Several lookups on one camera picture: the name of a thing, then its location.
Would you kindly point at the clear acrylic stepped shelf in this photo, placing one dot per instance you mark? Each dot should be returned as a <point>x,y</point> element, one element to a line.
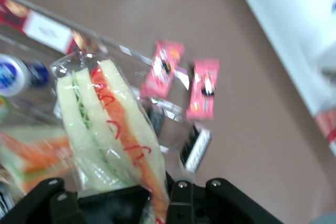
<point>136,56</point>

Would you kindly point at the blue lid yogurt cup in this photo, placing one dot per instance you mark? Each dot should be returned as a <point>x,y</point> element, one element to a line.
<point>13,75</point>

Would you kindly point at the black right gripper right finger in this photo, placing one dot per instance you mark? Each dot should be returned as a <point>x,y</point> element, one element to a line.
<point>223,203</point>

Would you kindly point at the pink snack packet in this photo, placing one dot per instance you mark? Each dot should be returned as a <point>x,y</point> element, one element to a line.
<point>203,90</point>
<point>161,72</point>

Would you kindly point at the triangle sandwich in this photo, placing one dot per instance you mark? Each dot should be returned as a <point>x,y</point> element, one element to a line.
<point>34,153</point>
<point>105,129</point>

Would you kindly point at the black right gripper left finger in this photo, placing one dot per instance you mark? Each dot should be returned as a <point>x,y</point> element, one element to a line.
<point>42,203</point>

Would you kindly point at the red tartan cookie box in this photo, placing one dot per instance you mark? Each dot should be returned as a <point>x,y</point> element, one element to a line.
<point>44,31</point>

